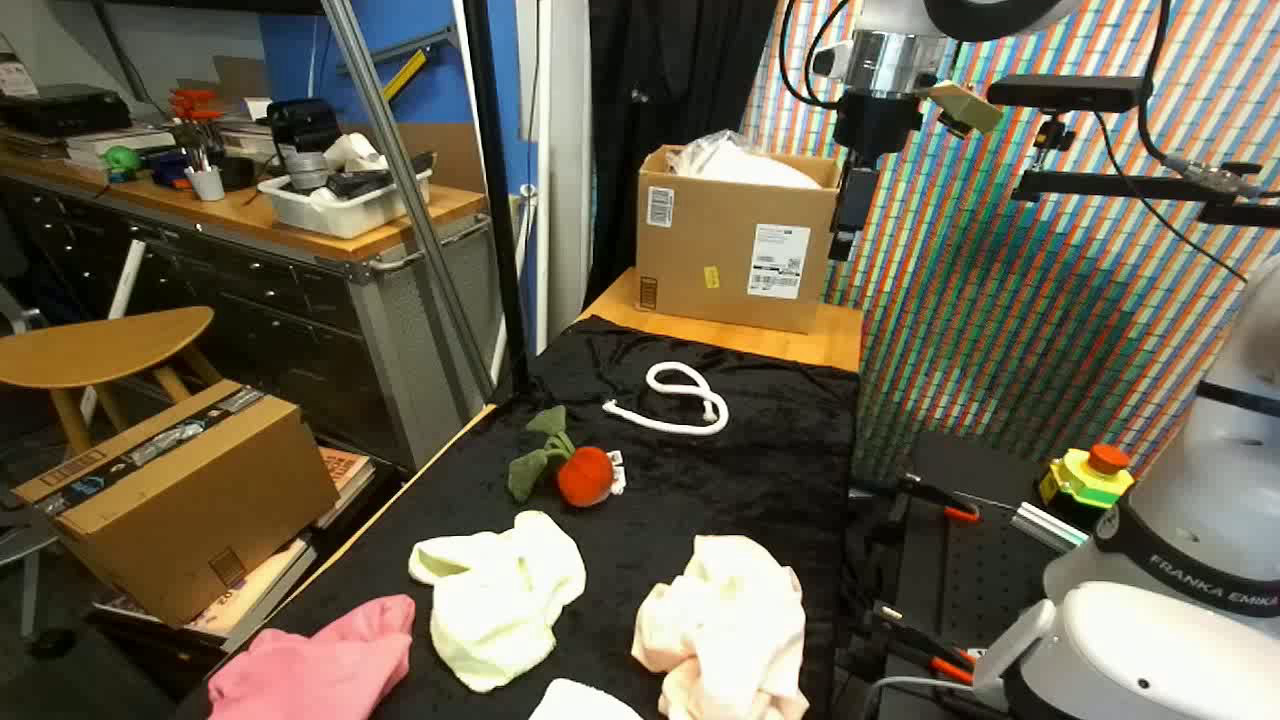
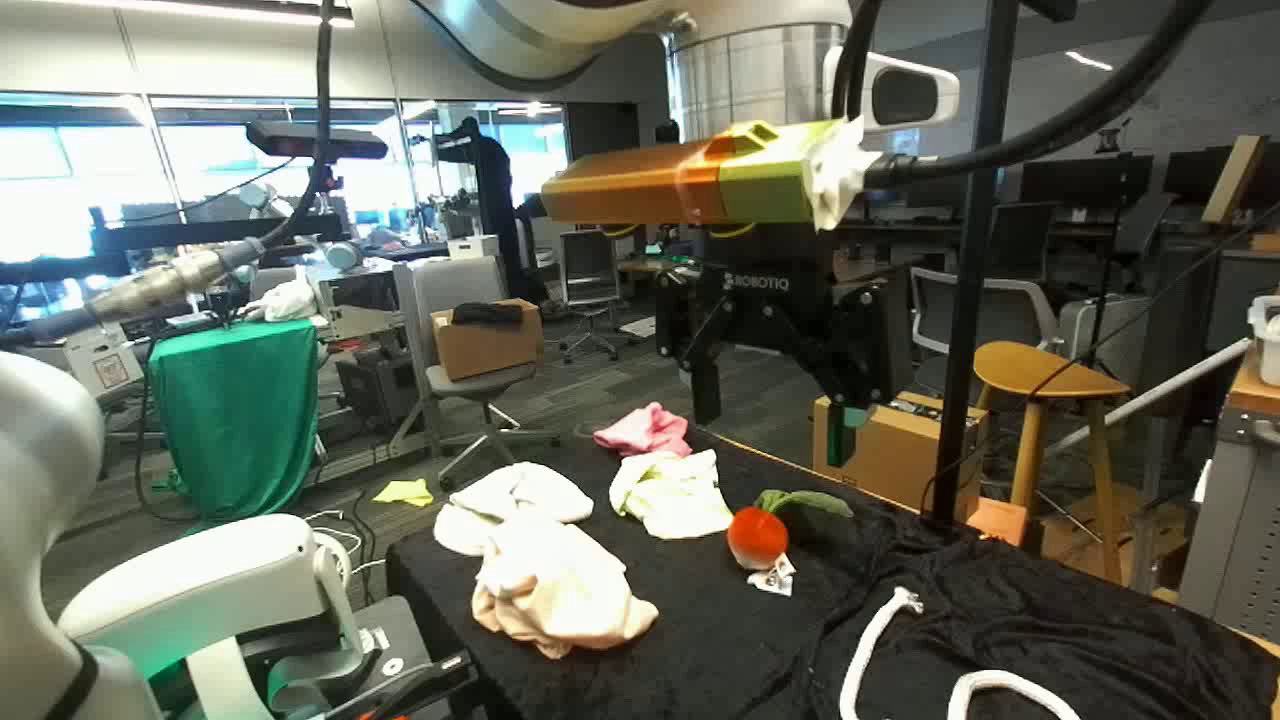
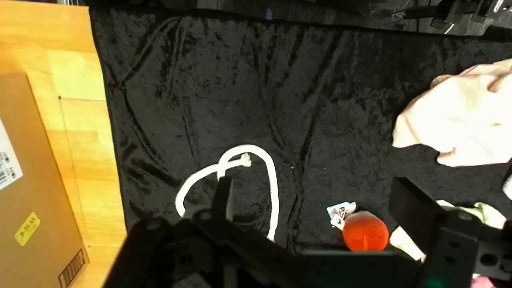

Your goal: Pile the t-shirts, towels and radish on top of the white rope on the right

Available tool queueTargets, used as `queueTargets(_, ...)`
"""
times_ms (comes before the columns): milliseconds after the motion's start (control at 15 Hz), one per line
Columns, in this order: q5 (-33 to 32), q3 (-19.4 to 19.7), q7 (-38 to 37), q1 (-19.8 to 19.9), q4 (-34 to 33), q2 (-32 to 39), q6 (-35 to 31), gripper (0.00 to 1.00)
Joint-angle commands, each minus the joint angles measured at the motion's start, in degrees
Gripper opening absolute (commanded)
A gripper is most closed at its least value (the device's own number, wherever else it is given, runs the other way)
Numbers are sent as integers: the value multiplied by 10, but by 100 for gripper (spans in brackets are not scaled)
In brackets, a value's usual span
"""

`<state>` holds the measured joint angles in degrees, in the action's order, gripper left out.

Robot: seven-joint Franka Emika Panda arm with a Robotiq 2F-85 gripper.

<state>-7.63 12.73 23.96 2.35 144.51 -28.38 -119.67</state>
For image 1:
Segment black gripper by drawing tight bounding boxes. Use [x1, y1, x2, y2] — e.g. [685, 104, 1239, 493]
[827, 92, 927, 264]

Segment peach t-shirt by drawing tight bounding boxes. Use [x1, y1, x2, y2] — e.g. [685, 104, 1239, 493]
[628, 533, 810, 720]

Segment pale green t-shirt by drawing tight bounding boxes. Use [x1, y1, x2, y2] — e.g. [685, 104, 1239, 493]
[403, 507, 593, 695]

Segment white towel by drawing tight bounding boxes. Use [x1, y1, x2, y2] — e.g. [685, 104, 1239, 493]
[526, 678, 646, 720]

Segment pink t-shirt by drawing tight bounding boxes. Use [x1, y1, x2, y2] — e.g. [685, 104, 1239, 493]
[205, 593, 420, 720]

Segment red toy radish green leaves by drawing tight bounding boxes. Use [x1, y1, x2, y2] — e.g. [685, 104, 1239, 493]
[501, 406, 633, 518]

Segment grey workbench with wooden top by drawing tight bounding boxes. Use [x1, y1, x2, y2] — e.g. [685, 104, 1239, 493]
[0, 146, 503, 473]

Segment white plastic bag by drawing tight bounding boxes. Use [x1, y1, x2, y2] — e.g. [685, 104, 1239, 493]
[671, 130, 825, 193]

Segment wooden board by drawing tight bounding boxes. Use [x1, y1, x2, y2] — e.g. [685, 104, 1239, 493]
[576, 270, 867, 378]

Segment cardboard box with white label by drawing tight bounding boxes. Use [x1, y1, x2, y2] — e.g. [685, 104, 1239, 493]
[633, 139, 846, 336]

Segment black curtain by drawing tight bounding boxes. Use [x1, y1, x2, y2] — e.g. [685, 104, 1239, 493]
[583, 0, 782, 305]

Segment black table cloth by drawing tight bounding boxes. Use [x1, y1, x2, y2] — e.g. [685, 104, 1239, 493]
[171, 317, 867, 720]

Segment black vertical pole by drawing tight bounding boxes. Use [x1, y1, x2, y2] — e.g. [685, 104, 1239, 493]
[456, 0, 535, 406]

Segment yellow red emergency stop button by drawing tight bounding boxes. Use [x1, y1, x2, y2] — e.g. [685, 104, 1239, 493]
[1035, 439, 1139, 511]

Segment silver metal pole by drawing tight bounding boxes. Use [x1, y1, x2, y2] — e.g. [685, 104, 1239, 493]
[314, 0, 492, 406]

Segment yellow black tool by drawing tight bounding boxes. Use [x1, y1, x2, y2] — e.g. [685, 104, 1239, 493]
[378, 45, 435, 110]

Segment white plastic tray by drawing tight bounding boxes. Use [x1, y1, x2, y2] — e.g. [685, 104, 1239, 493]
[257, 166, 435, 246]

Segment blue panel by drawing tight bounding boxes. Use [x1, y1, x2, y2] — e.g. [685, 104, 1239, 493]
[257, 0, 535, 352]

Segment black round device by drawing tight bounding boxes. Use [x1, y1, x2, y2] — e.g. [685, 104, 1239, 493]
[265, 96, 342, 198]

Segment red-cover book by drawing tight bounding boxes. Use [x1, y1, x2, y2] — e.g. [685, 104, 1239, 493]
[314, 446, 378, 533]

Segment white cup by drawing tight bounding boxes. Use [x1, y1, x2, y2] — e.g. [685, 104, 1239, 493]
[183, 160, 230, 207]

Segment red bench item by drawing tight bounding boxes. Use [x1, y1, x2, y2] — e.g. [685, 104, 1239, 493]
[167, 85, 222, 132]

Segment flat book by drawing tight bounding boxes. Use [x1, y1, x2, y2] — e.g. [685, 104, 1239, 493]
[87, 533, 324, 656]

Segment green bench item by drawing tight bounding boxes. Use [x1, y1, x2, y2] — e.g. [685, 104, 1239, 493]
[100, 139, 142, 186]

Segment cardboard box with black tape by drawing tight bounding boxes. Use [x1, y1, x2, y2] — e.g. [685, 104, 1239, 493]
[8, 378, 342, 630]

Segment wooden stool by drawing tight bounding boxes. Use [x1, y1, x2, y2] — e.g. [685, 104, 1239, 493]
[0, 305, 222, 458]

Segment black case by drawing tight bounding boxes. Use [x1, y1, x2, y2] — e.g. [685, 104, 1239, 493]
[0, 85, 137, 139]

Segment tan wrist camera box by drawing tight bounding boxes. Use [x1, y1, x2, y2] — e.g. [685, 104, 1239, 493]
[927, 78, 1006, 138]

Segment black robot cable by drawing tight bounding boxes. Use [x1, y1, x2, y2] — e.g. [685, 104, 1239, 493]
[777, 0, 855, 113]

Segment black bar-shaped camera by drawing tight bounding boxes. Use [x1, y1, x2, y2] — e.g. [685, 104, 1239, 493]
[984, 71, 1152, 116]

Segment white rope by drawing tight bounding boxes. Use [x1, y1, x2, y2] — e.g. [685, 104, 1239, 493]
[597, 357, 734, 439]

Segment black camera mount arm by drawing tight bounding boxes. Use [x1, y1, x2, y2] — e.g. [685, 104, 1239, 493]
[1011, 113, 1280, 233]

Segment orange-handled clamp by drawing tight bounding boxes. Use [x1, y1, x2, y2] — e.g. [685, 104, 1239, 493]
[895, 473, 988, 528]
[872, 605, 984, 689]

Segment silver metal bracket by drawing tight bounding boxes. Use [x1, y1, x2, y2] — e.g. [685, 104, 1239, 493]
[1006, 495, 1090, 554]

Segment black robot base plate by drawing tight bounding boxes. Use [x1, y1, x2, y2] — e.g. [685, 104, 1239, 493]
[850, 433, 1070, 720]

